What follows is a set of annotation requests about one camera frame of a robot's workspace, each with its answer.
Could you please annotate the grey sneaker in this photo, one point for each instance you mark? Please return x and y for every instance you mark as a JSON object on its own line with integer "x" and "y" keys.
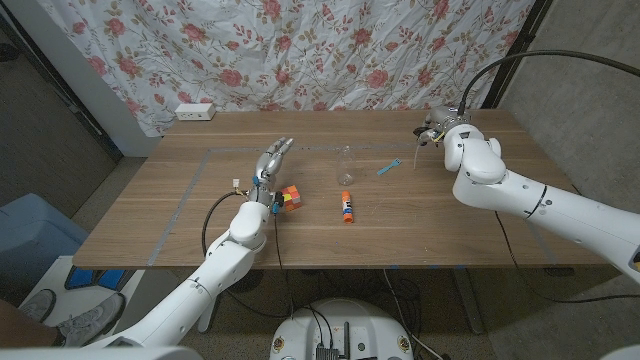
{"x": 87, "y": 320}
{"x": 37, "y": 304}

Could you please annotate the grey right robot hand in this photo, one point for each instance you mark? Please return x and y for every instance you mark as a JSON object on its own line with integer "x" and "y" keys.
{"x": 440, "y": 122}

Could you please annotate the small blue scissors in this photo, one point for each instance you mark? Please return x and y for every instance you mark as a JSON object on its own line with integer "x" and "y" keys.
{"x": 389, "y": 167}

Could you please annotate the white robot torso shell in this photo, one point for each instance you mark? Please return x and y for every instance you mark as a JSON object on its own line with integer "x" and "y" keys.
{"x": 100, "y": 354}

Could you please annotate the blue plastic bin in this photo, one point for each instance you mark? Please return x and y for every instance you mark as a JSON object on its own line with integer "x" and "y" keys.
{"x": 35, "y": 235}

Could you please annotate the white platform with blue pads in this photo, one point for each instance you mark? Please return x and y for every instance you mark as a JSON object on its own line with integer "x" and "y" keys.
{"x": 55, "y": 275}

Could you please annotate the orange glue stick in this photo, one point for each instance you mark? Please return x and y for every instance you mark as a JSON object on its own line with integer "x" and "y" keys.
{"x": 347, "y": 206}

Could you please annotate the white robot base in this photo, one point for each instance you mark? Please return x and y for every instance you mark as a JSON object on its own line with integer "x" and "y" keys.
{"x": 345, "y": 325}

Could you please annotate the multicoloured Rubik's cube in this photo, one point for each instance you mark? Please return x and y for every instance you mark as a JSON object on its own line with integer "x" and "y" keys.
{"x": 291, "y": 198}

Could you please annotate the black spray trigger cap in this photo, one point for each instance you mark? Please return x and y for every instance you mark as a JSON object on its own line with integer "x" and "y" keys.
{"x": 419, "y": 137}

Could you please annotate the white power strip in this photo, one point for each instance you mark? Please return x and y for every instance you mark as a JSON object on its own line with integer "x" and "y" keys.
{"x": 194, "y": 111}

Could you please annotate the person's brown limb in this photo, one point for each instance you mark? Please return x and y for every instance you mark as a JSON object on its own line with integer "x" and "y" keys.
{"x": 25, "y": 327}

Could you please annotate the black round floor base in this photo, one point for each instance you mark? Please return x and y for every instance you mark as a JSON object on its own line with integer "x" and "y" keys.
{"x": 250, "y": 280}

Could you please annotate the grey table leg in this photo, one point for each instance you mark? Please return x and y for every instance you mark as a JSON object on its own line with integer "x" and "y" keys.
{"x": 467, "y": 300}

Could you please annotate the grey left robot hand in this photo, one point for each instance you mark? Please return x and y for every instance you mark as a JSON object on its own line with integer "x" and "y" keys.
{"x": 267, "y": 167}

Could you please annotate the black backdrop stand pole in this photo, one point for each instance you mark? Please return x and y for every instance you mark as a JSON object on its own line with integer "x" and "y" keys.
{"x": 515, "y": 35}

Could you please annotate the clear spray bottle body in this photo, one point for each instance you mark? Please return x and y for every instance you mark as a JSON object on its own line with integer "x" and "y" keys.
{"x": 345, "y": 167}

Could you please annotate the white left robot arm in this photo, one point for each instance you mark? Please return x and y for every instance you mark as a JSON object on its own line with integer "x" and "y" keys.
{"x": 215, "y": 270}

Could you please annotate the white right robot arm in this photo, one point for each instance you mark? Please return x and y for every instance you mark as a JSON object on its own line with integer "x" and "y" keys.
{"x": 525, "y": 195}

